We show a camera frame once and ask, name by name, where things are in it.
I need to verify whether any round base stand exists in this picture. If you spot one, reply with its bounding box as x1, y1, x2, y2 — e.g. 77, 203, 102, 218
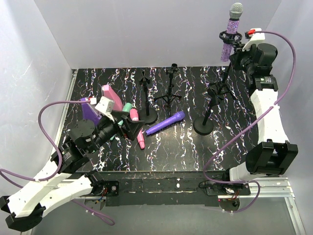
193, 88, 223, 136
138, 70, 158, 125

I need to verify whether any pink metronome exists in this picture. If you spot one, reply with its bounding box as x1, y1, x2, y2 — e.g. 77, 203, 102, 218
101, 85, 123, 111

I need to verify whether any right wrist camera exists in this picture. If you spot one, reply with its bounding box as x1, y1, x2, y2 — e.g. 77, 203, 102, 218
242, 28, 265, 51

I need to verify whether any tripod stand with shock mount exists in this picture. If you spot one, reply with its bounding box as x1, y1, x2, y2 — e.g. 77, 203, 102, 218
207, 29, 244, 100

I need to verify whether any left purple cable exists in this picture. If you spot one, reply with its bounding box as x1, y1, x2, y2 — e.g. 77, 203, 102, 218
0, 97, 97, 183

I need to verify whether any tripod stand with clip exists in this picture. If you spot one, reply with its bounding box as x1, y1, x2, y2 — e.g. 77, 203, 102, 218
153, 63, 182, 108

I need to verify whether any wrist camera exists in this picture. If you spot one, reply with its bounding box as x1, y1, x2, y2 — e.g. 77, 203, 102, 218
242, 28, 265, 51
95, 96, 115, 121

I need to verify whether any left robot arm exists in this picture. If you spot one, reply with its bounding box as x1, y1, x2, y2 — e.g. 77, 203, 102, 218
0, 111, 145, 232

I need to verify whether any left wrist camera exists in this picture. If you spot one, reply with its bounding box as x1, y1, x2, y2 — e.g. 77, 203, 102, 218
95, 96, 115, 121

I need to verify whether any pink plastic microphone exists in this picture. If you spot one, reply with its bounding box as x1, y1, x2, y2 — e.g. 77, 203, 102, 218
129, 108, 146, 150

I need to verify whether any teal plastic microphone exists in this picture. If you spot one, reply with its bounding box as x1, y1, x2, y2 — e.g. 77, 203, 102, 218
105, 110, 128, 138

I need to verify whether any purple metronome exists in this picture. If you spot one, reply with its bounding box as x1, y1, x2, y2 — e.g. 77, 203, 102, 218
81, 103, 101, 122

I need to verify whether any purple plastic microphone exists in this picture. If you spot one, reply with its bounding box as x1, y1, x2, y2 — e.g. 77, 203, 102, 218
146, 111, 185, 136

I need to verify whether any purple glitter microphone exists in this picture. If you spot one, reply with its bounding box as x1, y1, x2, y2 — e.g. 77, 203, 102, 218
219, 2, 243, 62

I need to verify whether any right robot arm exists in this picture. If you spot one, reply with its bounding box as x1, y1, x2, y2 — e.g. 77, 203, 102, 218
228, 43, 298, 182

